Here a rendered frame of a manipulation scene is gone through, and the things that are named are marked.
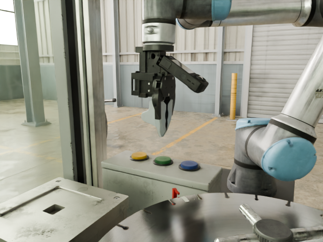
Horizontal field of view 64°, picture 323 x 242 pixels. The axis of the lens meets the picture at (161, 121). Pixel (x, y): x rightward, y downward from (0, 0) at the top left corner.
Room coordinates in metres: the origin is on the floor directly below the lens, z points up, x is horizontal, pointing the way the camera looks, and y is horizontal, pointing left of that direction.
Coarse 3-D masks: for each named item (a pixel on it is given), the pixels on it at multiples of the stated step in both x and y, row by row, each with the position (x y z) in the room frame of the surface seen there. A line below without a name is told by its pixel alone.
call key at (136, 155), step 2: (136, 152) 0.66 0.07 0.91; (138, 152) 0.66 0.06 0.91; (140, 152) 0.66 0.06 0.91; (142, 152) 0.66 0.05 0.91; (132, 154) 0.64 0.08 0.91; (134, 154) 0.64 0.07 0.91; (136, 154) 0.64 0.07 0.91; (138, 154) 0.64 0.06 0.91; (140, 154) 0.64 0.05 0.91; (142, 154) 0.64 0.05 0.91; (144, 154) 0.64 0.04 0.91; (146, 154) 0.65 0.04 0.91; (132, 156) 0.63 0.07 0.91; (134, 156) 0.63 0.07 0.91; (136, 156) 0.63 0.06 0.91; (138, 156) 0.63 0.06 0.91; (140, 156) 0.63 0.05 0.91; (142, 156) 0.63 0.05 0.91; (144, 156) 0.63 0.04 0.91; (146, 156) 0.64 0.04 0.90; (134, 158) 0.63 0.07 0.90; (136, 158) 0.63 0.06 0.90; (138, 158) 0.63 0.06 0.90; (140, 158) 0.63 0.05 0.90; (142, 158) 0.63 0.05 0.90
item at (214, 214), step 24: (144, 216) 0.29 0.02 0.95; (168, 216) 0.29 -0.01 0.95; (192, 216) 0.29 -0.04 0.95; (216, 216) 0.29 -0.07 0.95; (240, 216) 0.29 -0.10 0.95; (264, 216) 0.29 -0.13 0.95; (288, 216) 0.29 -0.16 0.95; (312, 216) 0.29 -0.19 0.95; (120, 240) 0.24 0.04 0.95; (144, 240) 0.24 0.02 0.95; (168, 240) 0.24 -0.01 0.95; (192, 240) 0.24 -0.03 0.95; (312, 240) 0.24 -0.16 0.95
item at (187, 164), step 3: (183, 162) 0.59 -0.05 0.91; (186, 162) 0.59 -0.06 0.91; (189, 162) 0.59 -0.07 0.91; (192, 162) 0.59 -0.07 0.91; (195, 162) 0.59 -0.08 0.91; (183, 165) 0.57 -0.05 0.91; (186, 165) 0.57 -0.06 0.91; (189, 165) 0.57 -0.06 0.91; (192, 165) 0.57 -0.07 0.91; (195, 165) 0.57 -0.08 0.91; (186, 168) 0.56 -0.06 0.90; (189, 168) 0.56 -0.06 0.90; (192, 168) 0.56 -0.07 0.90; (195, 168) 0.57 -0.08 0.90
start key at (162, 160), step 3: (162, 156) 0.63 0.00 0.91; (165, 156) 0.63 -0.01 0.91; (156, 159) 0.61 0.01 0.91; (159, 159) 0.61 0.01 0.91; (162, 159) 0.61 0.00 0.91; (165, 159) 0.61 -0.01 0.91; (168, 159) 0.61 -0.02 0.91; (156, 162) 0.60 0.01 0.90; (159, 162) 0.60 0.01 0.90; (162, 162) 0.59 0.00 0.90; (165, 162) 0.59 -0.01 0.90; (168, 162) 0.60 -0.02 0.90
